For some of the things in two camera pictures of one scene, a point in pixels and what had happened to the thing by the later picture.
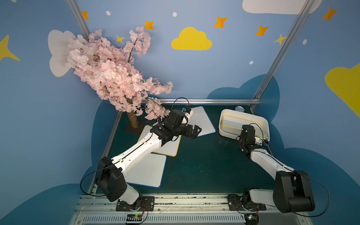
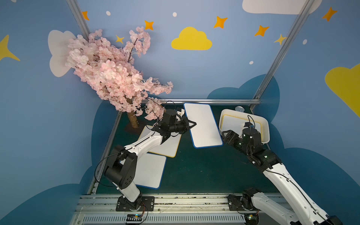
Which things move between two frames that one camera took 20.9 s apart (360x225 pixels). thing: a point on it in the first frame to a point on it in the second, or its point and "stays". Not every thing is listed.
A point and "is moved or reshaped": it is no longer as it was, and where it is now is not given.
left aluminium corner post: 75,8 stays
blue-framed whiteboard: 200,117 is moved or reshaped
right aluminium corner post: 273,67 stays
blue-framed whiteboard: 148,171 stays
